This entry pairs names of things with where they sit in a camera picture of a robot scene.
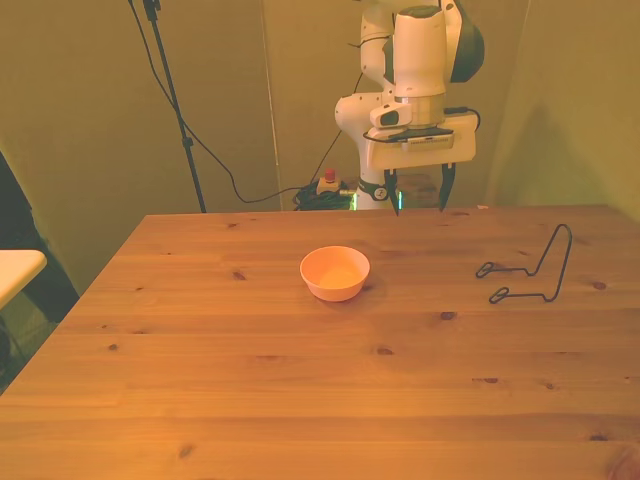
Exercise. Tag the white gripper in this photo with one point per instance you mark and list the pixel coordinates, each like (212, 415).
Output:
(450, 145)

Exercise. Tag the orange plastic bowl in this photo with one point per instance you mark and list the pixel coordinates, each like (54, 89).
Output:
(334, 274)

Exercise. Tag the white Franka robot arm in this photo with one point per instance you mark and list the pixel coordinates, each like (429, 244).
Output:
(420, 50)

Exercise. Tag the yellow emergency stop button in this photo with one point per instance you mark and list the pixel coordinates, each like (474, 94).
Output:
(330, 186)

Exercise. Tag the black tripod stand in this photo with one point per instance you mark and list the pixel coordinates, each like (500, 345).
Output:
(187, 142)

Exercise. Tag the dark object beside table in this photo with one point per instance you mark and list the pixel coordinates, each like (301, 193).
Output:
(25, 225)

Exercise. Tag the white side table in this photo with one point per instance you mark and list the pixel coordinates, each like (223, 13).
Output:
(17, 267)

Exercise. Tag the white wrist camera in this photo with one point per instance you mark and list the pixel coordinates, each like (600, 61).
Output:
(390, 117)

